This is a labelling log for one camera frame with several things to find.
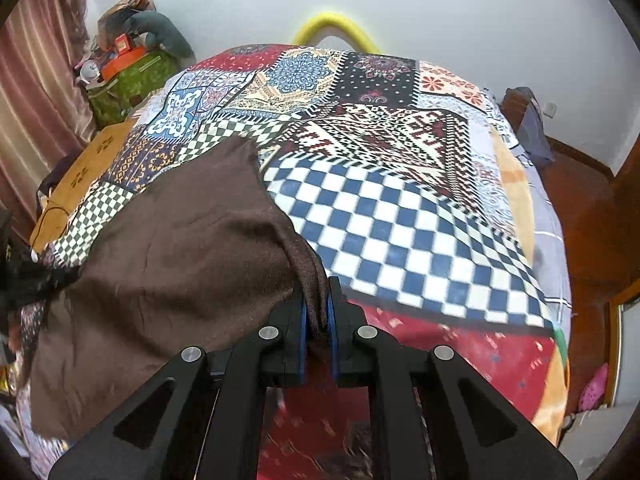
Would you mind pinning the flat orange box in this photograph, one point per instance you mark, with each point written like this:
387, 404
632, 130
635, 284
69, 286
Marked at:
125, 60

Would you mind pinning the green fabric storage bag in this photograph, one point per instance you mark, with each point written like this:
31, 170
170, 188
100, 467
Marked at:
132, 85

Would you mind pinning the pale bed sheet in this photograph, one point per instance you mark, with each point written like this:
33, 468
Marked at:
550, 220

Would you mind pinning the yellow foam tube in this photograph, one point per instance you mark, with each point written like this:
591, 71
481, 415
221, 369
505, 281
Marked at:
330, 15

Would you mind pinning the striped pink curtain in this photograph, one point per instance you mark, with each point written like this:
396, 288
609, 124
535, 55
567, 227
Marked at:
35, 85

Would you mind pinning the grey purple backpack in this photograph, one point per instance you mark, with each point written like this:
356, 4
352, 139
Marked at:
532, 130

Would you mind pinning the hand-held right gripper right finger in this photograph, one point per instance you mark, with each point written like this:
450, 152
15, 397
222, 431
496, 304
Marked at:
334, 345

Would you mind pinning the dark wooden stool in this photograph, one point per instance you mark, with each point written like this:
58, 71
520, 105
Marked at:
512, 105

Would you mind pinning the patchwork printed blanket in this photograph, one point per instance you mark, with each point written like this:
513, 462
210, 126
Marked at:
390, 200

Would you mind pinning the mustard yellow cushion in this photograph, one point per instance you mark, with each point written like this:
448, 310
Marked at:
95, 160

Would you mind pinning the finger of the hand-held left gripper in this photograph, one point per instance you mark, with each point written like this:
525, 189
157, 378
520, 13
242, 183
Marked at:
45, 275

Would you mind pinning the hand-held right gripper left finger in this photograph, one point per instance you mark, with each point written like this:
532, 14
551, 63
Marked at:
300, 340

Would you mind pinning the pink slipper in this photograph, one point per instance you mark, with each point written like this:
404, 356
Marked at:
593, 388

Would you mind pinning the small red box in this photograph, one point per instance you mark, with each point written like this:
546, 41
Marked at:
123, 42

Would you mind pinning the brown garment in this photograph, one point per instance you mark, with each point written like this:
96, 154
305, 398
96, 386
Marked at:
165, 260

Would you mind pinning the wooden door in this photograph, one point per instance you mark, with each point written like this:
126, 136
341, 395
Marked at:
627, 180

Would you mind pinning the wooden framed panel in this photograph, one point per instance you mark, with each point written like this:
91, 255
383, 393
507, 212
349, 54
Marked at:
622, 350

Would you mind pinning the white wall socket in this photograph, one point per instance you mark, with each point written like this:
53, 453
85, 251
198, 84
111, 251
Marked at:
550, 109

